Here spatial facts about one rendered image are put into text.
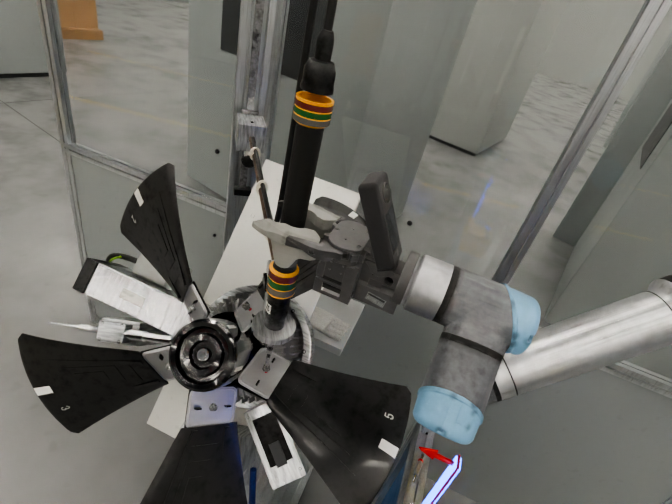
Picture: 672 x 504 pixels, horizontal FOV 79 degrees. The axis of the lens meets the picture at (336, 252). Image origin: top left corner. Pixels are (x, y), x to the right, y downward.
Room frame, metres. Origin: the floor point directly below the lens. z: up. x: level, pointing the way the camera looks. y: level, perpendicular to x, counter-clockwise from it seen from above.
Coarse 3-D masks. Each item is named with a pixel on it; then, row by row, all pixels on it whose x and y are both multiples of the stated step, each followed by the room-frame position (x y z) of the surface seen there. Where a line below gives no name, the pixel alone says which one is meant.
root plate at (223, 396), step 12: (192, 396) 0.41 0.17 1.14; (204, 396) 0.42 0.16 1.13; (216, 396) 0.44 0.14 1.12; (228, 396) 0.45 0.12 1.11; (192, 408) 0.40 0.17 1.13; (204, 408) 0.41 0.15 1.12; (228, 408) 0.44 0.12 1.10; (192, 420) 0.39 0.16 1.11; (204, 420) 0.40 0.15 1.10; (216, 420) 0.41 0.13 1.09; (228, 420) 0.42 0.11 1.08
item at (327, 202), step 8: (320, 200) 0.73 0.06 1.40; (328, 200) 0.72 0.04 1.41; (336, 208) 0.69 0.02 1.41; (344, 208) 0.68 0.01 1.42; (360, 216) 0.65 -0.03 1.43; (304, 264) 0.58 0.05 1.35; (312, 264) 0.57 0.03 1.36; (304, 272) 0.56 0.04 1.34; (312, 272) 0.56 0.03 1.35; (304, 280) 0.55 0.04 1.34; (312, 280) 0.54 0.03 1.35; (296, 288) 0.53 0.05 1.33; (304, 288) 0.53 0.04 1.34; (312, 288) 0.53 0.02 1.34; (296, 296) 0.52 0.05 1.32
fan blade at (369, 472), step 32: (288, 384) 0.45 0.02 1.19; (320, 384) 0.47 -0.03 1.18; (352, 384) 0.49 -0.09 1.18; (384, 384) 0.50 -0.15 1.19; (288, 416) 0.40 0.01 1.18; (320, 416) 0.41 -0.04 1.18; (352, 416) 0.43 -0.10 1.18; (320, 448) 0.37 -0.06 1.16; (352, 448) 0.38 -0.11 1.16; (352, 480) 0.34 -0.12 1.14; (384, 480) 0.35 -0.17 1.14
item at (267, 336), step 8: (264, 280) 0.49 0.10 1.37; (264, 288) 0.48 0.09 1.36; (264, 296) 0.49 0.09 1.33; (264, 304) 0.48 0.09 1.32; (264, 312) 0.48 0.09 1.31; (256, 320) 0.46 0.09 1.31; (264, 320) 0.47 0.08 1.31; (288, 320) 0.48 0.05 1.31; (256, 328) 0.44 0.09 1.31; (264, 328) 0.45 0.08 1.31; (288, 328) 0.46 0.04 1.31; (256, 336) 0.44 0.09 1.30; (264, 336) 0.43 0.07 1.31; (272, 336) 0.44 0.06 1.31; (280, 336) 0.44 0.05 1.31; (288, 336) 0.45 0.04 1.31; (272, 344) 0.43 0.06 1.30; (280, 344) 0.44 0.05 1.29
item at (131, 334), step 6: (54, 324) 0.55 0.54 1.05; (60, 324) 0.55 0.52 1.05; (66, 324) 0.55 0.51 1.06; (72, 324) 0.55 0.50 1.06; (84, 324) 0.55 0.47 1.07; (84, 330) 0.54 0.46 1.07; (90, 330) 0.54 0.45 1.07; (96, 330) 0.54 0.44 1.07; (126, 330) 0.55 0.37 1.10; (132, 330) 0.55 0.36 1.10; (138, 330) 0.55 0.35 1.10; (126, 336) 0.54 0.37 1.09; (132, 336) 0.54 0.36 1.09; (138, 336) 0.54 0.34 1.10; (144, 336) 0.54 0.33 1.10; (150, 336) 0.54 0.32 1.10; (156, 336) 0.54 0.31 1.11; (162, 336) 0.54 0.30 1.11; (168, 336) 0.55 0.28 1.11; (162, 342) 0.54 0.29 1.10; (168, 342) 0.54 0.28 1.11
